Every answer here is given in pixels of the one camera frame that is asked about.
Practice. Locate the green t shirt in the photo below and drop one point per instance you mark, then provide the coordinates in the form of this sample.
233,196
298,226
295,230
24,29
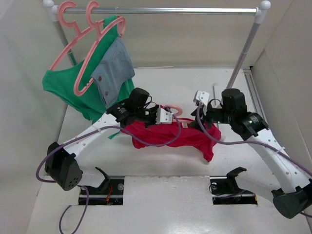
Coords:
61,82

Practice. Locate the blue denim garment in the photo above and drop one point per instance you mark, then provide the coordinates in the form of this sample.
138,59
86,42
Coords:
113,75

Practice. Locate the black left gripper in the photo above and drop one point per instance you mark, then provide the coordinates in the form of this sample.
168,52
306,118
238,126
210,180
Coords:
153,122

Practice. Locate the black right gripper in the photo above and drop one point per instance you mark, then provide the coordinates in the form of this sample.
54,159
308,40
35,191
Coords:
203,114

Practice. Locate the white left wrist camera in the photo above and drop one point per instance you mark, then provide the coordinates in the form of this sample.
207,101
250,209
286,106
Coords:
163,116

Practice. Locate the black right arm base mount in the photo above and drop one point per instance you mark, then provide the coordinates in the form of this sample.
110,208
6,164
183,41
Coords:
225,190

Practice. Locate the metal clothes rack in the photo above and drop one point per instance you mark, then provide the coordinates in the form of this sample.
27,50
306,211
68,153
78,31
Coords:
259,14

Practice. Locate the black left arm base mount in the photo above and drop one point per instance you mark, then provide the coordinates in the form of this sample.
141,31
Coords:
109,190

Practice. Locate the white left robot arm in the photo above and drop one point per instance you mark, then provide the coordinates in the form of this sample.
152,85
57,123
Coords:
64,160

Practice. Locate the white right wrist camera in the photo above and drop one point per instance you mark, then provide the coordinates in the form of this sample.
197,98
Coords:
201,96

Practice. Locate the red t shirt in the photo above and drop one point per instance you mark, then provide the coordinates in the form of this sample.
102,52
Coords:
172,135

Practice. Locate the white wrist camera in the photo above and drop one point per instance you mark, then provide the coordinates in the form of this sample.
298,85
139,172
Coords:
163,116
201,96

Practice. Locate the aluminium rail right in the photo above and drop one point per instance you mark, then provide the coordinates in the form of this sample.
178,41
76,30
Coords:
254,95

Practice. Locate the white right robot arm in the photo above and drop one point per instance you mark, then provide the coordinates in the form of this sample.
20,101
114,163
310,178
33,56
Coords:
292,193

